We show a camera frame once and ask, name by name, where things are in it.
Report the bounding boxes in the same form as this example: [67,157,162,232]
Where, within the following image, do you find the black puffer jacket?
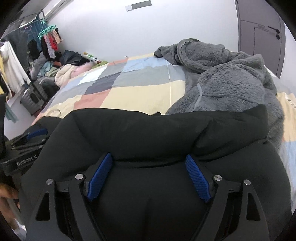
[19,108,292,240]

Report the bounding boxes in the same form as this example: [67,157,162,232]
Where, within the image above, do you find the pile of clothes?
[29,50,108,87]

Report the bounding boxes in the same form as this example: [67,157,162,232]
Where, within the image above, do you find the teal clip hanger with clothes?
[38,21,63,61]

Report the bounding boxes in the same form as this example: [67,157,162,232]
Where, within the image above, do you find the metal clothes rack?
[3,8,45,36]

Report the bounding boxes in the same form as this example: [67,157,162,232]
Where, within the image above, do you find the left hand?
[0,183,19,230]

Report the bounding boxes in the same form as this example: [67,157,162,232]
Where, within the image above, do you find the grey suitcase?
[20,78,59,116]

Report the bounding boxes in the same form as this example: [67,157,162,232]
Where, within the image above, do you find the white hanging garment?
[1,41,31,93]

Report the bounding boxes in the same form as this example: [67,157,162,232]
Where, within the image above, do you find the grey fleece garment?
[154,39,284,151]

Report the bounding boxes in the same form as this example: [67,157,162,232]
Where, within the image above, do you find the patchwork checkered bed cover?
[31,52,296,214]

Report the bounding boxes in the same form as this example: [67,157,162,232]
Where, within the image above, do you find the dark grey hanging trousers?
[1,29,29,72]

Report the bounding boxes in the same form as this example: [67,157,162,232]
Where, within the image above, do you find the grey door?
[235,0,285,77]

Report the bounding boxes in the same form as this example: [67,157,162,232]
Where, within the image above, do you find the grey wall switch panel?
[125,1,152,11]

